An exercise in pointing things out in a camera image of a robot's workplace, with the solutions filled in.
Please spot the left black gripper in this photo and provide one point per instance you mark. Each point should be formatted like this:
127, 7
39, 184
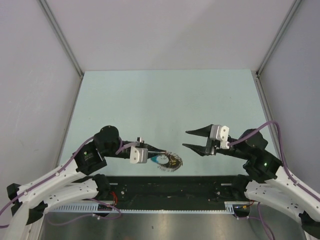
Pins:
151, 149

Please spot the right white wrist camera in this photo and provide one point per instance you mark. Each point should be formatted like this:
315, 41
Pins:
220, 133

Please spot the right aluminium frame post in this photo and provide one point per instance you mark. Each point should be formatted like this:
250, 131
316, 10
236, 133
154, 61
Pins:
294, 8

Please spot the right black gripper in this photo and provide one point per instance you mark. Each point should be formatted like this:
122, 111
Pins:
210, 147

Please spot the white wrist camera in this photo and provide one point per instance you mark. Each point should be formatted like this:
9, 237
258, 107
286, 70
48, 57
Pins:
220, 133
138, 155

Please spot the white slotted cable duct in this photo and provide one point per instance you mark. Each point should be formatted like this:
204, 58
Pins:
97, 208

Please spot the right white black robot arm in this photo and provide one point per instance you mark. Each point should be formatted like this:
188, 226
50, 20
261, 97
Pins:
269, 180

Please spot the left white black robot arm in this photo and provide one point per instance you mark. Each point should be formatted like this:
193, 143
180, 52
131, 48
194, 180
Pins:
30, 202

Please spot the aluminium frame post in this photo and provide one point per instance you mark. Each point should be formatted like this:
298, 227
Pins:
294, 8
52, 20

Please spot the left aluminium frame post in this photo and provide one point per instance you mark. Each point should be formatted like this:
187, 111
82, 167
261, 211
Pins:
52, 20

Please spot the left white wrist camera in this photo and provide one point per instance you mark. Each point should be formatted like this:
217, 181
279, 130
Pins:
138, 155

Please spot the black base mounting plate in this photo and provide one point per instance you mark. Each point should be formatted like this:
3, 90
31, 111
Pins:
174, 192

